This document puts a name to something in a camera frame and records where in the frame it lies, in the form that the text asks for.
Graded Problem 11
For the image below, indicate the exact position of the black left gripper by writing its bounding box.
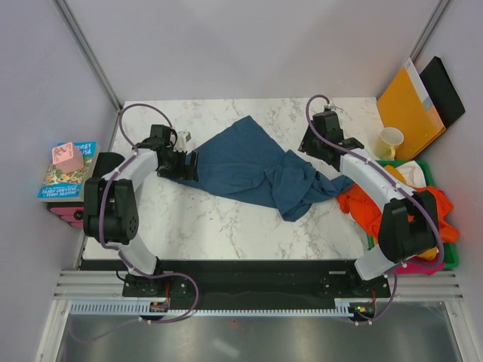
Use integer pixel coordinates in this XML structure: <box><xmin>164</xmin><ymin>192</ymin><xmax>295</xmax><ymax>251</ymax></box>
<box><xmin>158</xmin><ymin>148</ymin><xmax>198</xmax><ymax>183</ymax></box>

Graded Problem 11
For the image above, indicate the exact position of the yellow mug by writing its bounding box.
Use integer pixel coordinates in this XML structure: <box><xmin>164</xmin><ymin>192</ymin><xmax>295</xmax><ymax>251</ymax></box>
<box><xmin>374</xmin><ymin>127</ymin><xmax>405</xmax><ymax>161</ymax></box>

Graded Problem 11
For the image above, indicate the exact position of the white t shirt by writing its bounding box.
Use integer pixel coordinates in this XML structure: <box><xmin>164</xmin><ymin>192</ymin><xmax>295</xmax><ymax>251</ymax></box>
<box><xmin>396</xmin><ymin>161</ymin><xmax>427</xmax><ymax>188</ymax></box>

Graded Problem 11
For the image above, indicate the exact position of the white cable duct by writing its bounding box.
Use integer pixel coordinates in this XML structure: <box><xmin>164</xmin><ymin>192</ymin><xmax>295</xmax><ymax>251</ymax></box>
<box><xmin>69</xmin><ymin>299</ymin><xmax>363</xmax><ymax>318</ymax></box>

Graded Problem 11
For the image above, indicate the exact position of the yellow t shirt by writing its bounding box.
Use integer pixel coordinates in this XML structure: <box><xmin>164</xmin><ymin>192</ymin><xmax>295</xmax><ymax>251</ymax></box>
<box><xmin>384</xmin><ymin>165</ymin><xmax>406</xmax><ymax>184</ymax></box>

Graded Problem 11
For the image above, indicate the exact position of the blue t shirt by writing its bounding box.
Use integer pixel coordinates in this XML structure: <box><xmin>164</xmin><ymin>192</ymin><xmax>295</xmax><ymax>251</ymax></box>
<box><xmin>176</xmin><ymin>116</ymin><xmax>353</xmax><ymax>222</ymax></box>

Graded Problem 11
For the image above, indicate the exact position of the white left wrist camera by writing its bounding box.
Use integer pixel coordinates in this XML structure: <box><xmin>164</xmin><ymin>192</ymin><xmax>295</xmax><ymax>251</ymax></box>
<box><xmin>174</xmin><ymin>130</ymin><xmax>192</xmax><ymax>152</ymax></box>

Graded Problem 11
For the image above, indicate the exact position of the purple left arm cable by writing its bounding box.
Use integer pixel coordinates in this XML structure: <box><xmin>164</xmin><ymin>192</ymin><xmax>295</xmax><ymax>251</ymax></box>
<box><xmin>69</xmin><ymin>103</ymin><xmax>201</xmax><ymax>342</ymax></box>

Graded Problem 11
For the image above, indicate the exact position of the pink dice cube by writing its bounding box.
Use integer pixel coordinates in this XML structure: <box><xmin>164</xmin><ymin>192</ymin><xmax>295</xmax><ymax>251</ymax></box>
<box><xmin>51</xmin><ymin>142</ymin><xmax>84</xmax><ymax>173</ymax></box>

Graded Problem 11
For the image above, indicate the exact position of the blue paperback book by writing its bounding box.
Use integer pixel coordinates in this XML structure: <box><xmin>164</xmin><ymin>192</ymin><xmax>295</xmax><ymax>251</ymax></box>
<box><xmin>37</xmin><ymin>141</ymin><xmax>100</xmax><ymax>202</ymax></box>

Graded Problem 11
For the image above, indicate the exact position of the black flat box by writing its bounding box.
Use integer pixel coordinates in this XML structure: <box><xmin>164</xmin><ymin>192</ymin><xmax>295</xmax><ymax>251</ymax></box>
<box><xmin>420</xmin><ymin>57</ymin><xmax>466</xmax><ymax>128</ymax></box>

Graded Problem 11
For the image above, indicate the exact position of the orange folder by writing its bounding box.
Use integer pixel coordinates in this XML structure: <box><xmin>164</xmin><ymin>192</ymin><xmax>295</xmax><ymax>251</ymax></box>
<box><xmin>377</xmin><ymin>59</ymin><xmax>446</xmax><ymax>161</ymax></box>

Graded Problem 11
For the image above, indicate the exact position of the pink black dumbbell set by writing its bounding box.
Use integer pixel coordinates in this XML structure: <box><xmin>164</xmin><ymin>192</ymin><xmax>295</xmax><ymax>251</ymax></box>
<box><xmin>47</xmin><ymin>202</ymin><xmax>84</xmax><ymax>229</ymax></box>

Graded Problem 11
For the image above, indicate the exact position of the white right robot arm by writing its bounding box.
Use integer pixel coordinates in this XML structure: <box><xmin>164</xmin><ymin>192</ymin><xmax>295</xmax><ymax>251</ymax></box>
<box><xmin>299</xmin><ymin>109</ymin><xmax>445</xmax><ymax>297</ymax></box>

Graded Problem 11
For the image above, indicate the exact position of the orange t shirt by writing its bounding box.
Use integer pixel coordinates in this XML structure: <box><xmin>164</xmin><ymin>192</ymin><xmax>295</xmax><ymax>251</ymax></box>
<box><xmin>337</xmin><ymin>185</ymin><xmax>460</xmax><ymax>243</ymax></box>

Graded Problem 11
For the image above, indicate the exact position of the pink t shirt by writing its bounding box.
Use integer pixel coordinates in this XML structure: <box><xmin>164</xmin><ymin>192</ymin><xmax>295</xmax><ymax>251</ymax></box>
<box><xmin>398</xmin><ymin>262</ymin><xmax>445</xmax><ymax>276</ymax></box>

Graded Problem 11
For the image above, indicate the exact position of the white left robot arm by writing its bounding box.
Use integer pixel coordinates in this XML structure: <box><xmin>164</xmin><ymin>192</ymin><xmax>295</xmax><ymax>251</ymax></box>
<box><xmin>83</xmin><ymin>124</ymin><xmax>198</xmax><ymax>296</ymax></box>

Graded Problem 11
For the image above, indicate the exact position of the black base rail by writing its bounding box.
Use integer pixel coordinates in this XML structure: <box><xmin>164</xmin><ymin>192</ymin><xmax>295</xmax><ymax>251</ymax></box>
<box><xmin>120</xmin><ymin>258</ymin><xmax>392</xmax><ymax>311</ymax></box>

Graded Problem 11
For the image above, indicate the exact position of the green plastic bin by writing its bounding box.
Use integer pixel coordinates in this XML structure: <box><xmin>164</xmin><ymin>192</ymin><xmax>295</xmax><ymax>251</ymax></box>
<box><xmin>366</xmin><ymin>161</ymin><xmax>459</xmax><ymax>268</ymax></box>

